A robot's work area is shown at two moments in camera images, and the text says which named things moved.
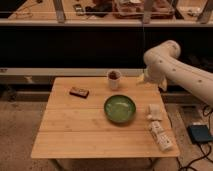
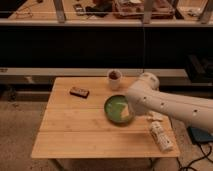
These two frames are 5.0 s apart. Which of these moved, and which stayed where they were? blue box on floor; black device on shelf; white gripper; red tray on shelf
Moved: white gripper
Stayed: black device on shelf; red tray on shelf; blue box on floor
